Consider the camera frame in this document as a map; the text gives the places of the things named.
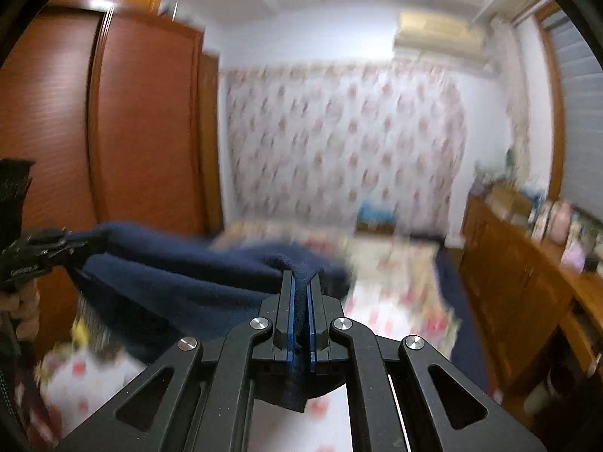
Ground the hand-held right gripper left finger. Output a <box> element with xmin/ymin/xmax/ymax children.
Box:
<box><xmin>57</xmin><ymin>270</ymin><xmax>297</xmax><ymax>452</ymax></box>

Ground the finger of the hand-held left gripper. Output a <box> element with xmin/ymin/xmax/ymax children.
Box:
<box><xmin>60</xmin><ymin>231</ymin><xmax>109</xmax><ymax>259</ymax></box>

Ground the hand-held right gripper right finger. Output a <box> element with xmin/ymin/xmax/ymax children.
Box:
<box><xmin>307</xmin><ymin>278</ymin><xmax>547</xmax><ymax>452</ymax></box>

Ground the navy t-shirt with orange print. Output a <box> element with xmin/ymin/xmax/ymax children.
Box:
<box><xmin>70</xmin><ymin>220</ymin><xmax>355</xmax><ymax>411</ymax></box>

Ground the person's left hand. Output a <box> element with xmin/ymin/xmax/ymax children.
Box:
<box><xmin>0</xmin><ymin>286</ymin><xmax>42</xmax><ymax>345</ymax></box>

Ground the brown cardboard box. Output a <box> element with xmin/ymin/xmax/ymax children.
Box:
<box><xmin>355</xmin><ymin>220</ymin><xmax>399</xmax><ymax>235</ymax></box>

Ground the wooden louvered wardrobe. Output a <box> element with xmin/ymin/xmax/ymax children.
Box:
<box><xmin>0</xmin><ymin>0</ymin><xmax>224</xmax><ymax>354</ymax></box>

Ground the blue plastic bag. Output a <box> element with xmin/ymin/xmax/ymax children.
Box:
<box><xmin>358</xmin><ymin>202</ymin><xmax>397</xmax><ymax>224</ymax></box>

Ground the wooden sideboard cabinet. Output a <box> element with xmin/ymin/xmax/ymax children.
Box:
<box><xmin>458</xmin><ymin>192</ymin><xmax>603</xmax><ymax>408</ymax></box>

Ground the flat cardboard box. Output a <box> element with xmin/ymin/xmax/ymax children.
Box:
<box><xmin>490</xmin><ymin>186</ymin><xmax>535</xmax><ymax>217</ymax></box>

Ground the white round pot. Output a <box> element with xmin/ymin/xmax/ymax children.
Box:
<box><xmin>522</xmin><ymin>377</ymin><xmax>566</xmax><ymax>415</ymax></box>

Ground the beige window curtain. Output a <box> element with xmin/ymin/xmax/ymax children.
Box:
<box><xmin>490</xmin><ymin>16</ymin><xmax>526</xmax><ymax>156</ymax></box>

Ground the white air conditioner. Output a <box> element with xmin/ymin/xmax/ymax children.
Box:
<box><xmin>392</xmin><ymin>8</ymin><xmax>490</xmax><ymax>64</ymax></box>

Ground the grey window blind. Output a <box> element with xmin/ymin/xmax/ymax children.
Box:
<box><xmin>547</xmin><ymin>8</ymin><xmax>603</xmax><ymax>228</ymax></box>

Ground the ring patterned curtain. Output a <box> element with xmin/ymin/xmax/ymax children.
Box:
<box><xmin>219</xmin><ymin>61</ymin><xmax>468</xmax><ymax>236</ymax></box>

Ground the picture frame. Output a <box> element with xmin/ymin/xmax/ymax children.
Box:
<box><xmin>563</xmin><ymin>240</ymin><xmax>589</xmax><ymax>274</ymax></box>

